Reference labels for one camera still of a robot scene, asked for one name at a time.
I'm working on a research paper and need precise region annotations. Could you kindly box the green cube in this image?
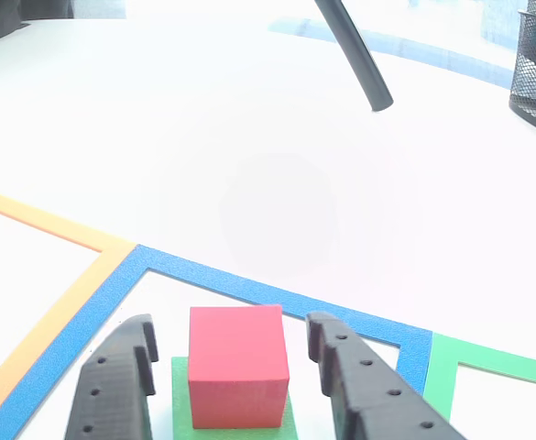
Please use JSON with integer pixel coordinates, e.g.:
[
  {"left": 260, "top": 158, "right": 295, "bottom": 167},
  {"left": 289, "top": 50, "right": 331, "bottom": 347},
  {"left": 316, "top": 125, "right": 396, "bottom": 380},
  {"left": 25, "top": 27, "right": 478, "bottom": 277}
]
[{"left": 170, "top": 356, "right": 300, "bottom": 440}]

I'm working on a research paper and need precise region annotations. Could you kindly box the green square frame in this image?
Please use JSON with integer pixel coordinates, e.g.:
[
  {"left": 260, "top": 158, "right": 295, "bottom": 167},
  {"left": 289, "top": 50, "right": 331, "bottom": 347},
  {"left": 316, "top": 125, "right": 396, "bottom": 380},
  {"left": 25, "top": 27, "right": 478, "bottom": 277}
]
[{"left": 421, "top": 332, "right": 536, "bottom": 423}]

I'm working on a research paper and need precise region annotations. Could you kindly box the blue square frame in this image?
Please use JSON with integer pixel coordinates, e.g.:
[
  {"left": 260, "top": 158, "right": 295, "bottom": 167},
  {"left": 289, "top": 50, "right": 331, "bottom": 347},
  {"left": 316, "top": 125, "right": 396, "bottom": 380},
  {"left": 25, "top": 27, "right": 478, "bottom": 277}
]
[{"left": 0, "top": 244, "right": 433, "bottom": 440}]

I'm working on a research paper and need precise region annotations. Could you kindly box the small red cube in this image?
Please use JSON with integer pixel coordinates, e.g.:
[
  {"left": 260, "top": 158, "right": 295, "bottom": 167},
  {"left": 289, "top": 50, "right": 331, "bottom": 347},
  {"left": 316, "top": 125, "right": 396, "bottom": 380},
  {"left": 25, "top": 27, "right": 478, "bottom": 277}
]
[{"left": 187, "top": 304, "right": 290, "bottom": 430}]

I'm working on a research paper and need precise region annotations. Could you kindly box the grey metal rod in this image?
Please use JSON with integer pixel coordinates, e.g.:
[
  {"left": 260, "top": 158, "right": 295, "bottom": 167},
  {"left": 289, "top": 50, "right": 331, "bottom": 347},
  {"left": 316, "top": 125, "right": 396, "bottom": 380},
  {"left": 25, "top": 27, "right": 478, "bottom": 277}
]
[{"left": 314, "top": 0, "right": 395, "bottom": 114}]

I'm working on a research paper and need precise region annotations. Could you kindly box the orange square frame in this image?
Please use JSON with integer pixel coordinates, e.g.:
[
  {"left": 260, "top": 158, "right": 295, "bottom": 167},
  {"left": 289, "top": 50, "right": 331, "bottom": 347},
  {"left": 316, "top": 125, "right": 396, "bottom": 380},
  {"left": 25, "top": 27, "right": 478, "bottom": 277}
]
[{"left": 0, "top": 184, "right": 137, "bottom": 432}]

